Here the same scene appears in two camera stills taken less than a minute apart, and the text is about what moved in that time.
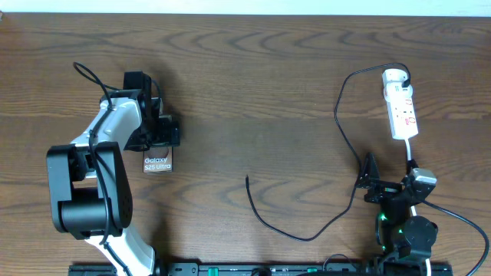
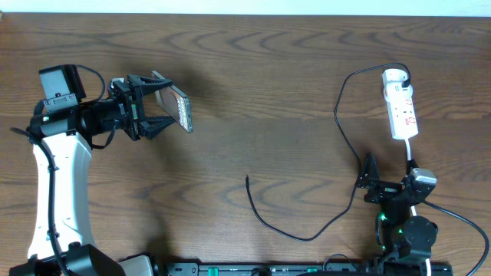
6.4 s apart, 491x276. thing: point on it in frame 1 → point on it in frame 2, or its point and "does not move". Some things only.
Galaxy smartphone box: [157, 159] → [175, 104]
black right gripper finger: [370, 175] does not move
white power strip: [400, 105] does not move
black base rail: [267, 269] does not move
